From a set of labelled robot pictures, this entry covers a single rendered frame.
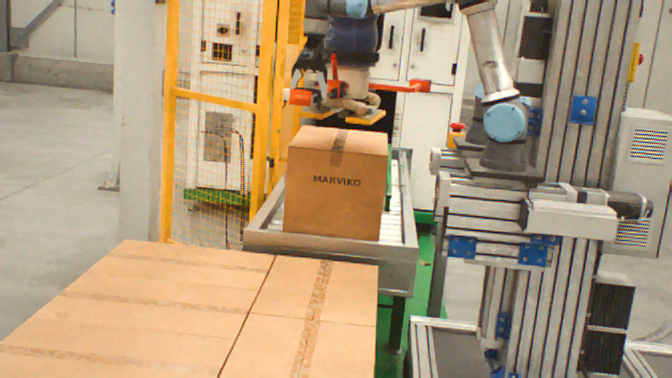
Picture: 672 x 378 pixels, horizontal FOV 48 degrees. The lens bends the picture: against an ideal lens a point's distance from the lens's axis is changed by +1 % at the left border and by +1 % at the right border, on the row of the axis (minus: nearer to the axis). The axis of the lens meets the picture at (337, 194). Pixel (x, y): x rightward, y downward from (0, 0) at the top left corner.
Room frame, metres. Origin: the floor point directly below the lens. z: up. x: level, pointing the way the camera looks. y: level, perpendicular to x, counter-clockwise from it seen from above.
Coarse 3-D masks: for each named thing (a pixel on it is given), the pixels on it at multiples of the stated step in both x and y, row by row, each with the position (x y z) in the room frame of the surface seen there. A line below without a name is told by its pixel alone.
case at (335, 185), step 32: (320, 128) 3.49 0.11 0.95; (288, 160) 2.94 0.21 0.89; (320, 160) 2.93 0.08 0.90; (352, 160) 2.93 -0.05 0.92; (384, 160) 2.92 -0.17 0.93; (288, 192) 2.94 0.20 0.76; (320, 192) 2.93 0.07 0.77; (352, 192) 2.93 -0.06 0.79; (384, 192) 2.93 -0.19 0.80; (288, 224) 2.94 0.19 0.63; (320, 224) 2.93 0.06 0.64; (352, 224) 2.93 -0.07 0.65
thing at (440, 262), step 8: (448, 136) 3.41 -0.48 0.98; (456, 136) 3.38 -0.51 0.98; (448, 144) 3.38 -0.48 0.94; (440, 224) 3.38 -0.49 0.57; (440, 232) 3.38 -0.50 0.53; (440, 240) 3.38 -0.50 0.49; (440, 256) 3.38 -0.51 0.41; (440, 264) 3.38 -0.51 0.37; (432, 272) 3.41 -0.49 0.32; (440, 272) 3.38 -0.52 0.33; (432, 280) 3.38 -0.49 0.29; (440, 280) 3.38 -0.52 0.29; (432, 288) 3.38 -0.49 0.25; (440, 288) 3.38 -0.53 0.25; (432, 296) 3.38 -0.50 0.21; (440, 296) 3.38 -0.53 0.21; (432, 304) 3.38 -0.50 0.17; (440, 304) 3.38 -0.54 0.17; (432, 312) 3.38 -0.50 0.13; (440, 312) 3.38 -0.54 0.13
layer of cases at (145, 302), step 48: (96, 288) 2.27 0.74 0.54; (144, 288) 2.31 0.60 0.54; (192, 288) 2.35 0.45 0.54; (240, 288) 2.39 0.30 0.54; (288, 288) 2.43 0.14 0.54; (336, 288) 2.47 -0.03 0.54; (48, 336) 1.90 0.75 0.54; (96, 336) 1.93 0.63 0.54; (144, 336) 1.95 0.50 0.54; (192, 336) 1.98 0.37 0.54; (240, 336) 2.01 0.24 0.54; (288, 336) 2.04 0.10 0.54; (336, 336) 2.07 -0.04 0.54
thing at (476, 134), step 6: (474, 120) 2.86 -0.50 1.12; (480, 120) 2.84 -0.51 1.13; (474, 126) 2.85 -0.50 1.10; (480, 126) 2.84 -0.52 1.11; (468, 132) 2.87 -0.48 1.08; (474, 132) 2.85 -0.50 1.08; (480, 132) 2.83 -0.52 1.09; (486, 132) 2.82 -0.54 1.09; (468, 138) 2.85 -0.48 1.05; (474, 138) 2.83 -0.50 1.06; (480, 138) 2.82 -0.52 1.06; (486, 138) 2.81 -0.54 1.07; (480, 144) 2.82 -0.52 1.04
